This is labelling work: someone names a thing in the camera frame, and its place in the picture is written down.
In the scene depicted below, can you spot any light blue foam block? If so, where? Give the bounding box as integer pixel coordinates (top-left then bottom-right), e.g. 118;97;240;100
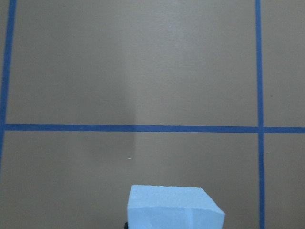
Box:
127;185;225;229

